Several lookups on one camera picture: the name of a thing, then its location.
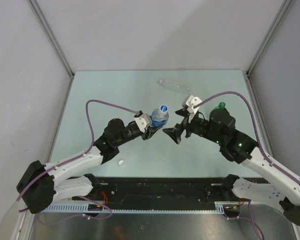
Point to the grey slotted cable duct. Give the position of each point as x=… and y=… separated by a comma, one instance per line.
x=91, y=208

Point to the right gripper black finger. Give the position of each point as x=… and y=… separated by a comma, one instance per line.
x=175, y=133
x=182, y=112

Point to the green bottle cap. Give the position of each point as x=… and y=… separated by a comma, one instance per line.
x=222, y=105

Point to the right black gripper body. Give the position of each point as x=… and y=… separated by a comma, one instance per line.
x=197, y=126

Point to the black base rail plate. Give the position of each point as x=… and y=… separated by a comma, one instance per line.
x=168, y=192

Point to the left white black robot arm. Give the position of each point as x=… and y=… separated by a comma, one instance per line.
x=43, y=184

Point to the white bottle cap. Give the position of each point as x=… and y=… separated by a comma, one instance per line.
x=163, y=109
x=121, y=163

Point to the clear bottle with blue label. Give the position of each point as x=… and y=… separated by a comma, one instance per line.
x=158, y=119

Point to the clear unlabelled plastic bottle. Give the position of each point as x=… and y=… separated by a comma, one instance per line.
x=175, y=85

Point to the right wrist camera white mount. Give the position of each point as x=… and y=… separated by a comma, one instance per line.
x=190, y=105

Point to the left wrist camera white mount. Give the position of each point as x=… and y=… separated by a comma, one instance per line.
x=143, y=121

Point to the right aluminium frame post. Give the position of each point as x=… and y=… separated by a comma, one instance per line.
x=270, y=34

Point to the aluminium frame post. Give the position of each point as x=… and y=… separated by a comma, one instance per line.
x=270, y=34
x=40, y=16

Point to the green plastic bottle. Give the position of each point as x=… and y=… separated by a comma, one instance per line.
x=217, y=108

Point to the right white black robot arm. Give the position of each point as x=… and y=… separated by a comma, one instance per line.
x=282, y=192

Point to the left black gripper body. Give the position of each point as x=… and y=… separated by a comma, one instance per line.
x=143, y=134

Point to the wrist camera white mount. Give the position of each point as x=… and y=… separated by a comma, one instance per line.
x=143, y=121
x=190, y=105

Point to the left aluminium frame post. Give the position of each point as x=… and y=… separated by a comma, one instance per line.
x=40, y=16

